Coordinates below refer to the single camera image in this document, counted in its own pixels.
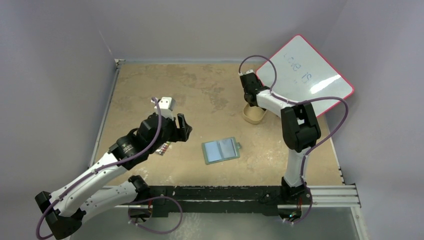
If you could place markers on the aluminium rail frame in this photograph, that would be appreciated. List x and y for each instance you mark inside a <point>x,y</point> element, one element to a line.
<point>321,196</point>

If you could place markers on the beige oval tray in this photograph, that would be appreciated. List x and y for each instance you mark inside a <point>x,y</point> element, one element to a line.
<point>253,114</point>

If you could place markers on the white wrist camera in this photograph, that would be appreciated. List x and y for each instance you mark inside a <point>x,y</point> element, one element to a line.
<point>251,71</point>
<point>166,106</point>

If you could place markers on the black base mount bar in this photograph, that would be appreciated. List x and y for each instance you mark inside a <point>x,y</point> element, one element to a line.
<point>268,200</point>

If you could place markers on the green card holder wallet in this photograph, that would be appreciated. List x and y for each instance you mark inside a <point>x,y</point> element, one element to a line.
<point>238,147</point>

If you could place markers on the white magnetic stripe card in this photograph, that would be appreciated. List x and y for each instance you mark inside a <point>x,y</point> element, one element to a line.
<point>212,150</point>

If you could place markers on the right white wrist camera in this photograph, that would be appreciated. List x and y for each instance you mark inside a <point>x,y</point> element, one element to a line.
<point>251,71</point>

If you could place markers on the colourful marker pack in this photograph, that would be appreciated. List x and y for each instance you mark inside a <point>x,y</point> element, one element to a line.
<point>163,148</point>

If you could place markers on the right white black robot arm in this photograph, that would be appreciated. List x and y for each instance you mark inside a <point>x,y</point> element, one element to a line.
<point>300,129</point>

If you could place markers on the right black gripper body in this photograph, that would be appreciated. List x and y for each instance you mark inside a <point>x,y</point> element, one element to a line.
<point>248,84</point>

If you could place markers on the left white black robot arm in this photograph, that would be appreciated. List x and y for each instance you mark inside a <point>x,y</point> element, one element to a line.
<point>65,210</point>

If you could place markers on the black VIP card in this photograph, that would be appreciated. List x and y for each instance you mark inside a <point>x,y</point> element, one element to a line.
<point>228,148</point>

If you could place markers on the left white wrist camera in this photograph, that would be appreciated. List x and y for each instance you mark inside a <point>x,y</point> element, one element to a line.
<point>166,106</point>

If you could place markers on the pink framed whiteboard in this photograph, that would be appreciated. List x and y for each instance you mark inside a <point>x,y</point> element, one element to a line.
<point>298,72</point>

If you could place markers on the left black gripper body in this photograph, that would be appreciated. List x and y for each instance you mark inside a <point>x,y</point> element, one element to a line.
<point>171,134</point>

